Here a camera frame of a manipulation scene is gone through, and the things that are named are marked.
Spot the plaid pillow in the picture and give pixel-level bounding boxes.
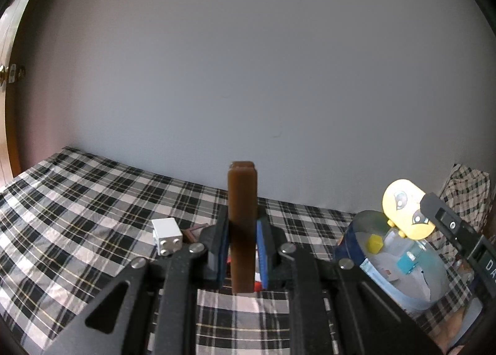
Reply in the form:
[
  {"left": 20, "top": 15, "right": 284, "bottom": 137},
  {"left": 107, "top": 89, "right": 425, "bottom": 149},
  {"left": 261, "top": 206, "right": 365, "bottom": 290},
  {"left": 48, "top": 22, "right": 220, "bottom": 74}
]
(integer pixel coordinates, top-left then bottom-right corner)
[{"left": 438, "top": 163, "right": 491, "bottom": 235}]

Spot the brown framed window piece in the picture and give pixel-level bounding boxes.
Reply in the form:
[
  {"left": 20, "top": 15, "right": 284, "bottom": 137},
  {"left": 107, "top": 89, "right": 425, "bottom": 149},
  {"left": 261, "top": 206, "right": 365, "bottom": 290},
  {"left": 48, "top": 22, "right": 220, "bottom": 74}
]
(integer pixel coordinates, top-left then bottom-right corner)
[{"left": 182, "top": 225, "right": 218, "bottom": 245}]

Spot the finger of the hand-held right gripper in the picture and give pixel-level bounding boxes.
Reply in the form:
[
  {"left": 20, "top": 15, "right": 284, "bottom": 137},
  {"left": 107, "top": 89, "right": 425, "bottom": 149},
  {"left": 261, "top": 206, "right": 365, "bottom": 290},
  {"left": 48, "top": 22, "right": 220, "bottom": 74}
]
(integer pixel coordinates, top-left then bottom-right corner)
[{"left": 419, "top": 192, "right": 496, "bottom": 301}]

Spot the white building block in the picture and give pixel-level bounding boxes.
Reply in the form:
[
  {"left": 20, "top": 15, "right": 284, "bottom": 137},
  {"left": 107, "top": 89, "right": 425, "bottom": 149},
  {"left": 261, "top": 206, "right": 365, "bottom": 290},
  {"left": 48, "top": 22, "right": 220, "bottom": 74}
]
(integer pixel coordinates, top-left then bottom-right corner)
[{"left": 152, "top": 218, "right": 184, "bottom": 256}]

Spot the yellow face building block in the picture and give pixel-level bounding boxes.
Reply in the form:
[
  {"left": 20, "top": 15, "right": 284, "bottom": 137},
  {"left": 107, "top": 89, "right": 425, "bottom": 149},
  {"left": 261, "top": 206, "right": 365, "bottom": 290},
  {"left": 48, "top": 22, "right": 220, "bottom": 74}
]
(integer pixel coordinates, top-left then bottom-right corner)
[{"left": 382, "top": 179, "right": 436, "bottom": 240}]

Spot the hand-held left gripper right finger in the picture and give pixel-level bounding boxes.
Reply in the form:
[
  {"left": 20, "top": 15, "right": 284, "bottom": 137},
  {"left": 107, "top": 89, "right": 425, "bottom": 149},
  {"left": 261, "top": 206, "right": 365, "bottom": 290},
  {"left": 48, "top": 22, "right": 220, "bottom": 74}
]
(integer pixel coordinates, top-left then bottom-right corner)
[{"left": 256, "top": 216, "right": 446, "bottom": 355}]

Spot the round blue cookie tin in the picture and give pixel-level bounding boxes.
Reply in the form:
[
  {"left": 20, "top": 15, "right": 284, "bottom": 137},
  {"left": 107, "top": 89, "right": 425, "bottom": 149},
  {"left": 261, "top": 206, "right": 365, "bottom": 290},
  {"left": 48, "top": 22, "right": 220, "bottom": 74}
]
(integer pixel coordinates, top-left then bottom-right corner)
[{"left": 335, "top": 210, "right": 471, "bottom": 313}]

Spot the brown ridged block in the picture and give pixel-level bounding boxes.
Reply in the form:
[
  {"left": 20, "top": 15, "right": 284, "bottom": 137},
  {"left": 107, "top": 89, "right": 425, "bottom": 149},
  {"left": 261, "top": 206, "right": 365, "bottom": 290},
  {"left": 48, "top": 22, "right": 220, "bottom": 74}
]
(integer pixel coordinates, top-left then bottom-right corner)
[{"left": 227, "top": 160, "right": 258, "bottom": 294}]

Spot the plaid bed sheet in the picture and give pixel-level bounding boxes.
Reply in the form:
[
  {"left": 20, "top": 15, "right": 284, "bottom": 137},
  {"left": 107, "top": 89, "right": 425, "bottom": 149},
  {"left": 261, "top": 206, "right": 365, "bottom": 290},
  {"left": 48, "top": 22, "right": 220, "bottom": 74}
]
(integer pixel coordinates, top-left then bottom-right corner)
[{"left": 0, "top": 146, "right": 485, "bottom": 355}]

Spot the blue bear-print building block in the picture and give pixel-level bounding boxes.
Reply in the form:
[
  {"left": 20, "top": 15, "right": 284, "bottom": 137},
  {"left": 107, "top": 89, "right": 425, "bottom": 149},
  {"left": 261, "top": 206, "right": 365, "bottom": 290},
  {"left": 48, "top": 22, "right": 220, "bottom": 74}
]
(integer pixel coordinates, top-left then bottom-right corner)
[{"left": 398, "top": 256, "right": 417, "bottom": 275}]

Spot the clear plastic box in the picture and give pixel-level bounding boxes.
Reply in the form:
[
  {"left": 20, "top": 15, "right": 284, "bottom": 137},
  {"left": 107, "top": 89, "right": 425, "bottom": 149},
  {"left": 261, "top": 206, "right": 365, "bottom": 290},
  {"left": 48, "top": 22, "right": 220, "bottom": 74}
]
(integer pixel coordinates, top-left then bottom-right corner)
[{"left": 384, "top": 229, "right": 427, "bottom": 261}]

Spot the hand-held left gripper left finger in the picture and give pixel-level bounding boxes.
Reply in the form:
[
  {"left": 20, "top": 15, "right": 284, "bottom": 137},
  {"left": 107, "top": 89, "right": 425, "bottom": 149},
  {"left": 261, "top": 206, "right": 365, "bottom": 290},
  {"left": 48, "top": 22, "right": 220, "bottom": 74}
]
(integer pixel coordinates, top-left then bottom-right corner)
[{"left": 54, "top": 206, "right": 231, "bottom": 355}]

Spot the wooden door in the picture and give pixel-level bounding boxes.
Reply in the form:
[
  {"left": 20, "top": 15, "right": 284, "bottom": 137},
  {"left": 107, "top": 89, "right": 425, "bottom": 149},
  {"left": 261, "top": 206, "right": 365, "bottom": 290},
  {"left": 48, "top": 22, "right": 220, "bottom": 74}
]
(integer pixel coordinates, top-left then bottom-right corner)
[{"left": 0, "top": 0, "right": 47, "bottom": 179}]

